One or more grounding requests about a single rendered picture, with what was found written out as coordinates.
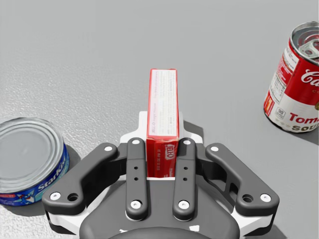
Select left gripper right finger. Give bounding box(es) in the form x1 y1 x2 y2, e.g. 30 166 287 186
172 112 280 221

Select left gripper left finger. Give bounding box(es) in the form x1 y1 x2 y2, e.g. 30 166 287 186
41 111 151 221

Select red carton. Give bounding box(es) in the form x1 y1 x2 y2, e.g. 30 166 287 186
146 68 180 179

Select blue flat can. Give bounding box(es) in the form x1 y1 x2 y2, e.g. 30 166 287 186
0 117 70 207

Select red and white can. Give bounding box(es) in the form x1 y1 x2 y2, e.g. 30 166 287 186
263 20 319 134

